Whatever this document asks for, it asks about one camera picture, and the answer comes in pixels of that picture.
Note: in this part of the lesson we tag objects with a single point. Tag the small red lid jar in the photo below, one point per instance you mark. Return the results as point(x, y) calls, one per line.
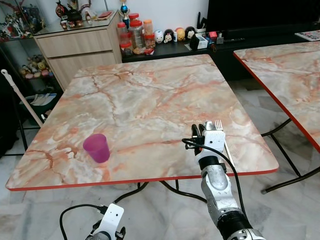
point(126, 48)

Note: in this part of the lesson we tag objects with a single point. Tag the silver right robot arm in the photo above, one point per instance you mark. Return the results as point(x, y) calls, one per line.
point(220, 192)

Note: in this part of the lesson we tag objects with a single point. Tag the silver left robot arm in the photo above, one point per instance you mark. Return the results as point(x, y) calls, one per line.
point(97, 236)

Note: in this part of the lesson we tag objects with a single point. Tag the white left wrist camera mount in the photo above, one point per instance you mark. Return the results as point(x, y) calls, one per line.
point(111, 220)

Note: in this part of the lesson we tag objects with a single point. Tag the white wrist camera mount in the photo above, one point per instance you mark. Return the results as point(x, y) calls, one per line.
point(111, 220)
point(215, 141)

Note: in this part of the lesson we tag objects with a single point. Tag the dark figurine group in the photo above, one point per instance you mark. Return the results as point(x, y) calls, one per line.
point(75, 15)

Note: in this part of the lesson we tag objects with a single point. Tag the silver metal fork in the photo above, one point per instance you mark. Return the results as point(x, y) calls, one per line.
point(228, 150)

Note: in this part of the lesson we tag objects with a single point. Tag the light wooden drawer cabinet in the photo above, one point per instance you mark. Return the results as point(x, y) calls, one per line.
point(80, 50)

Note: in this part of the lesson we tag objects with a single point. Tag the yellow plush toy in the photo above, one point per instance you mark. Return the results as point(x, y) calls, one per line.
point(180, 34)

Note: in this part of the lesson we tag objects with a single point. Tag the red flat book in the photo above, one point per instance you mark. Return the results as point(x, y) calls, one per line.
point(106, 15)

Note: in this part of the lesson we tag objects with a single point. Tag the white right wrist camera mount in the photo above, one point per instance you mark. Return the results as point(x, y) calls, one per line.
point(215, 141)

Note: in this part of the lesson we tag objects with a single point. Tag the white small box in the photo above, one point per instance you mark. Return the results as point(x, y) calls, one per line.
point(202, 42)

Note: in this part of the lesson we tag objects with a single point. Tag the orange lid plastic jar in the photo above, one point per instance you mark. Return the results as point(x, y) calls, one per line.
point(148, 27)

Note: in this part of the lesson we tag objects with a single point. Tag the black metal table leg frame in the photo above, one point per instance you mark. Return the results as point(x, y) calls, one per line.
point(290, 182)
point(172, 191)

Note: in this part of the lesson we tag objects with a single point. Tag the large red lid snack jar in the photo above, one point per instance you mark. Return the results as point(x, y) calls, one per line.
point(136, 36)

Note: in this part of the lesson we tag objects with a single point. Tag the black plush toy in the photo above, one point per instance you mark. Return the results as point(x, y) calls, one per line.
point(190, 33)

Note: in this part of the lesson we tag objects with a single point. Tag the black low television console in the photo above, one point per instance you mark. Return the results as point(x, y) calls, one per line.
point(225, 60)

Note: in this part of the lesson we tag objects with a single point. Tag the blue and gold trophy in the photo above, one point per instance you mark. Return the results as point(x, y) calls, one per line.
point(124, 10)

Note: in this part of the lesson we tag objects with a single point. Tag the black television screen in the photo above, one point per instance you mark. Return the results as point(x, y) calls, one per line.
point(260, 12)

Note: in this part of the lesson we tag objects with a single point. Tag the purple plastic cup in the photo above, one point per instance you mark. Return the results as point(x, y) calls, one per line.
point(97, 149)

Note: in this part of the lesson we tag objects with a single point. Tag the small plush toys row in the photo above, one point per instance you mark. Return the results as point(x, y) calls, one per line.
point(36, 67)

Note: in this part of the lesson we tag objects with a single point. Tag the white plush toy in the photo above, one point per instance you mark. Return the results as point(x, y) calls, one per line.
point(159, 37)

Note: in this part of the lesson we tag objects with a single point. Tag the pale wooden broom stick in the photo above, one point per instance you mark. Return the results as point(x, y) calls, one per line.
point(20, 97)

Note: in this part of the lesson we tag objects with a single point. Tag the silver metal spoon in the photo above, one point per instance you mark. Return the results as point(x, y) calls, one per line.
point(211, 125)

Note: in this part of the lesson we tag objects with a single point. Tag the black bin with papers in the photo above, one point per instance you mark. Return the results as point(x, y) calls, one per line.
point(42, 107)

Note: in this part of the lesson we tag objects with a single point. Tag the printed magazine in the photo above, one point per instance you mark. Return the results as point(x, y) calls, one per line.
point(309, 36)

